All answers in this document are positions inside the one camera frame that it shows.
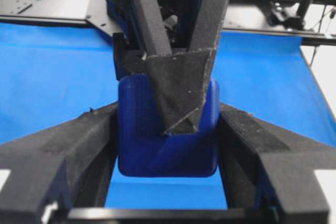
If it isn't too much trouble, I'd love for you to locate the blue table cloth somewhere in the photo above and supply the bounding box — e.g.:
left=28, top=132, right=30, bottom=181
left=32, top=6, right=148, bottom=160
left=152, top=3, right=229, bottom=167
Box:
left=1, top=23, right=335, bottom=209

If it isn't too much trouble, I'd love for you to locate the black camera stand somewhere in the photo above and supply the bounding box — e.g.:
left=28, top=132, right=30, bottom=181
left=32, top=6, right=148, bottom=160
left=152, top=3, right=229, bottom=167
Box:
left=262, top=0, right=313, bottom=30

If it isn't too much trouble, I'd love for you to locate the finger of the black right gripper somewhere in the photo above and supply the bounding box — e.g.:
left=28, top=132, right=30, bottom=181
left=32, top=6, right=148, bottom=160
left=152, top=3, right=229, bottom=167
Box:
left=112, top=0, right=173, bottom=80
left=146, top=0, right=229, bottom=135

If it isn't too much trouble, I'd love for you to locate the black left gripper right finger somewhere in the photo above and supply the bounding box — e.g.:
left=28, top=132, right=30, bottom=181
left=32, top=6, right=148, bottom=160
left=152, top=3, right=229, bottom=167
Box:
left=217, top=104, right=335, bottom=223

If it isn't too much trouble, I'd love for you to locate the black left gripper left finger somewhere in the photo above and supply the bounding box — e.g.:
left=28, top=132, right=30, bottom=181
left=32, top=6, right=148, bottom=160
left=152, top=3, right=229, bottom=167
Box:
left=1, top=103, right=118, bottom=223

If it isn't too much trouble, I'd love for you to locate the black aluminium frame rail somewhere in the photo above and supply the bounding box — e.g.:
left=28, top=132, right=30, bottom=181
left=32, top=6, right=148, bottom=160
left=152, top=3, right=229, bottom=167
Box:
left=1, top=0, right=335, bottom=46

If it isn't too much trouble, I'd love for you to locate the blue block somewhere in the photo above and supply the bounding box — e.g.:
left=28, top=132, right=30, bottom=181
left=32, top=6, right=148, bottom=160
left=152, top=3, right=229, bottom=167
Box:
left=118, top=74, right=219, bottom=177

